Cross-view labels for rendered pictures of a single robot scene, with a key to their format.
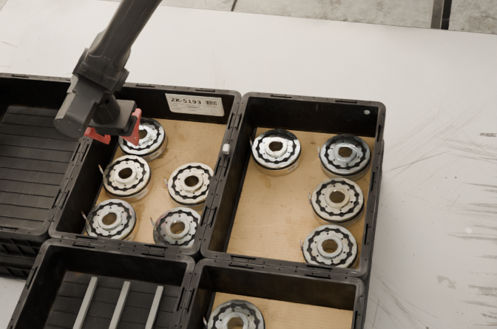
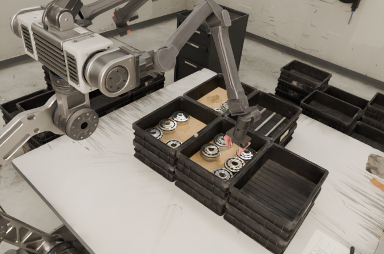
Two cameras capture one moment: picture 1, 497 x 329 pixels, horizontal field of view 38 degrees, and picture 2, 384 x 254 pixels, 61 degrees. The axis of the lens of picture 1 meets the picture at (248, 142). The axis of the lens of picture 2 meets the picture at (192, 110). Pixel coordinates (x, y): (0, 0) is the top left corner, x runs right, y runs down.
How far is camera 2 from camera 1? 2.13 m
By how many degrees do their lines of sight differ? 92
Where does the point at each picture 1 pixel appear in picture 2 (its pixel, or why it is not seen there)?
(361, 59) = (90, 202)
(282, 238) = (190, 129)
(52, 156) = (264, 196)
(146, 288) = not seen: hidden behind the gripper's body
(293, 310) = not seen: hidden behind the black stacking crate
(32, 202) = (276, 181)
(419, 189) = (128, 145)
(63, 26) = not seen: outside the picture
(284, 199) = (182, 137)
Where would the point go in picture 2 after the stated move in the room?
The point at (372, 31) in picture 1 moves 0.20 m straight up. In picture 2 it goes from (68, 213) to (62, 183)
